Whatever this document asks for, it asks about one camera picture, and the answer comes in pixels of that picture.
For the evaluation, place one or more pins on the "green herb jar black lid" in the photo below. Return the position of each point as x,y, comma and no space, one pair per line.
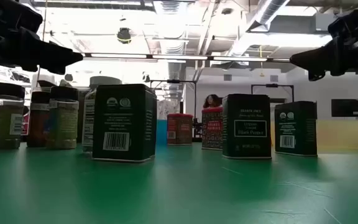
3,124

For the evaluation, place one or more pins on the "black pepper spice tin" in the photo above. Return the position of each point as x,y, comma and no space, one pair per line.
295,129
120,124
246,127
154,124

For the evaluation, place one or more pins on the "black metal frame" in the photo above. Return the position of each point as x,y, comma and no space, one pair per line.
272,85
172,81

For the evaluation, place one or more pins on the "blue plastic bin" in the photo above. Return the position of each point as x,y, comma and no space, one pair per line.
162,132

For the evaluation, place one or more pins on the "white lid spice jar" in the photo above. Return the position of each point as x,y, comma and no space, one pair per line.
88,124

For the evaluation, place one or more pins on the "yellow spice jar black lid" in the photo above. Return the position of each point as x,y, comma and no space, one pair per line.
63,127

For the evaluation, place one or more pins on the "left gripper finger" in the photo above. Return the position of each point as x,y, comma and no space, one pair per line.
42,53
57,69

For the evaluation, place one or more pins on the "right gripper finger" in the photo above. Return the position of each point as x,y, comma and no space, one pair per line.
331,59
316,75

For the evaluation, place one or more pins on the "black ceiling dome fixture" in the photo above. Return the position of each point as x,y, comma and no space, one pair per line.
124,35

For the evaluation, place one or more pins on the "black wall screen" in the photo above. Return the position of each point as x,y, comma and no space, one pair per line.
346,108

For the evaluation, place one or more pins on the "green table mat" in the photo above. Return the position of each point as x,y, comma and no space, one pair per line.
179,193

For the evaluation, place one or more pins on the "person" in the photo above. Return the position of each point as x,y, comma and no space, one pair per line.
211,101

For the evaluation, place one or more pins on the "red paprika tin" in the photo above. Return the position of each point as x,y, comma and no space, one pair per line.
212,130
180,129

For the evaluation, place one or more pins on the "red spice jar black lid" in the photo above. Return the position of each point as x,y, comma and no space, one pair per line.
37,124

